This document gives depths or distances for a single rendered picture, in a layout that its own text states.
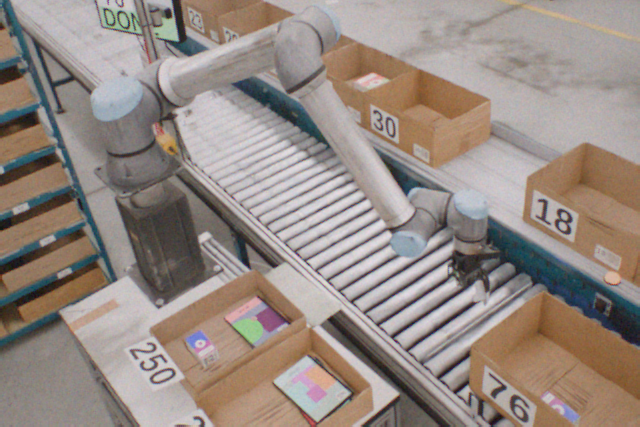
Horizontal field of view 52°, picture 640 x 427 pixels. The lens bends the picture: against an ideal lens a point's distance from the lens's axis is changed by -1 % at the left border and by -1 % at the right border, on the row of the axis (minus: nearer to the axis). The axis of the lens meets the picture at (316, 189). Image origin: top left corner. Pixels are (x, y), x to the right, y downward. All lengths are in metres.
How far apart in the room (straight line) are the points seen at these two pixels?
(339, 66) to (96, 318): 1.50
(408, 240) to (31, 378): 2.09
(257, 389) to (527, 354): 0.76
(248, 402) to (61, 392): 1.43
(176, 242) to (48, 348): 1.37
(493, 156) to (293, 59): 1.13
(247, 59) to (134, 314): 0.94
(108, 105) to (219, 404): 0.88
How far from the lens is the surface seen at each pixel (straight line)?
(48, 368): 3.33
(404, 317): 2.08
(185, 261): 2.26
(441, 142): 2.41
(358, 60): 3.08
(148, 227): 2.12
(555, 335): 2.02
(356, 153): 1.65
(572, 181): 2.37
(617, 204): 2.34
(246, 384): 1.93
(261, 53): 1.79
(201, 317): 2.14
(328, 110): 1.62
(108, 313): 2.31
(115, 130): 1.98
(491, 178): 2.40
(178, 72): 2.00
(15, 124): 3.19
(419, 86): 2.80
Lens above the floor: 2.27
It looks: 36 degrees down
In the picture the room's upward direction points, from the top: 8 degrees counter-clockwise
